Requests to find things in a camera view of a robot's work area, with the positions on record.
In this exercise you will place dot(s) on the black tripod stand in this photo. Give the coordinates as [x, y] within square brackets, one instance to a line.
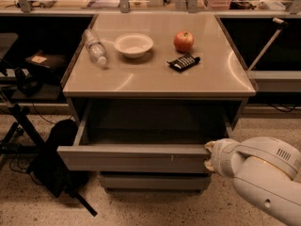
[22, 124]

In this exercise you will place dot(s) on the white leaning stick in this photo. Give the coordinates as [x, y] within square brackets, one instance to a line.
[280, 25]

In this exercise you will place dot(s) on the grey drawer cabinet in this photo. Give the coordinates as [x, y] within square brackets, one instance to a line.
[219, 76]

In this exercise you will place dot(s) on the grey drawer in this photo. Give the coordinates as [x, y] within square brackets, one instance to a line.
[152, 136]
[142, 181]

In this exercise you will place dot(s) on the red apple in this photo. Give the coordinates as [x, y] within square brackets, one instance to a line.
[183, 41]

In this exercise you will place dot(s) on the grey top drawer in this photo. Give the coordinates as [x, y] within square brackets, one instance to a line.
[152, 136]

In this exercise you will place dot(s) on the black snack bar wrapper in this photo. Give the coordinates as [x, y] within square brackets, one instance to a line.
[184, 63]

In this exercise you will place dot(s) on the black backpack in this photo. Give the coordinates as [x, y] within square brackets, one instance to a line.
[49, 168]

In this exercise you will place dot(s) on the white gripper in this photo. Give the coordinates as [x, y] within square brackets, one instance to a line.
[220, 157]

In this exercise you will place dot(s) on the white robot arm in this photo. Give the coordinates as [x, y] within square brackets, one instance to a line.
[262, 170]

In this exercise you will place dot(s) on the grey bottom drawer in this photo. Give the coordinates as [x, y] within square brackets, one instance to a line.
[142, 181]

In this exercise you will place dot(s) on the white bowl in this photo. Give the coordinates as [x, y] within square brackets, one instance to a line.
[133, 45]

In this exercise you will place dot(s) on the black box with label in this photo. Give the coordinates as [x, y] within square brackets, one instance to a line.
[47, 65]

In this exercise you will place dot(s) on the clear plastic water bottle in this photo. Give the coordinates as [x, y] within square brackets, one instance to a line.
[95, 48]

